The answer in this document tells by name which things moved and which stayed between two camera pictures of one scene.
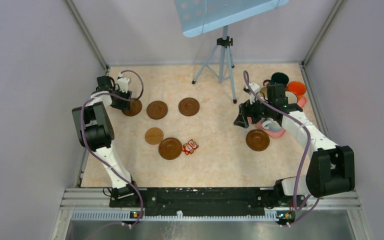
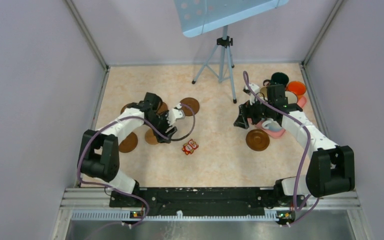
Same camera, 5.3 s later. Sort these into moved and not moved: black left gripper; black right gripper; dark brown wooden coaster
Moved: black left gripper
Not moved: dark brown wooden coaster; black right gripper
